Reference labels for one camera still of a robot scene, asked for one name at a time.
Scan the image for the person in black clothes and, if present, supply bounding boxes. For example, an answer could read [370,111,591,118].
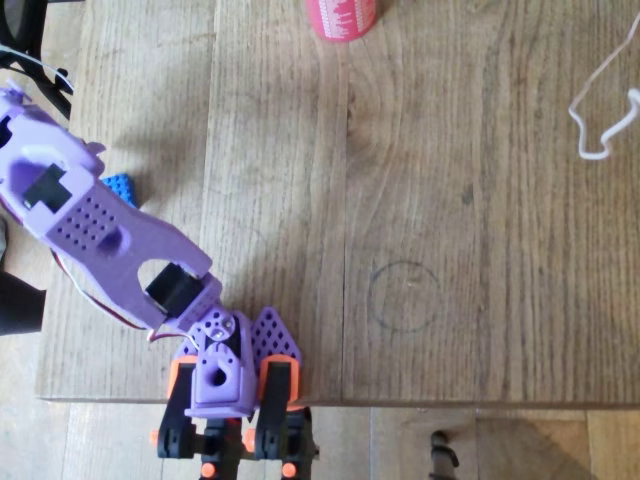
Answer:
[0,269,49,337]

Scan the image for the blue toy brick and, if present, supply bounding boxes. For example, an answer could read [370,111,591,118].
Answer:
[99,172,139,209]

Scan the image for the black chair frame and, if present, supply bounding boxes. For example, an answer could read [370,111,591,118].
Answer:
[0,0,77,121]

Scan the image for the robot arm servo wires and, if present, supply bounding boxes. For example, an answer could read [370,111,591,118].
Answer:
[49,249,174,344]

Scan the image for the black and orange table clamp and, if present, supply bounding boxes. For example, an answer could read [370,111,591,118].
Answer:
[148,357,199,462]
[243,353,304,464]

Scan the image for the long white cable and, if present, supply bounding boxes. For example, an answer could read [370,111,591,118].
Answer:
[568,9,640,161]

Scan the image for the red cup with white print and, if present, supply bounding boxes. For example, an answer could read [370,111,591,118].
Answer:
[304,0,379,45]

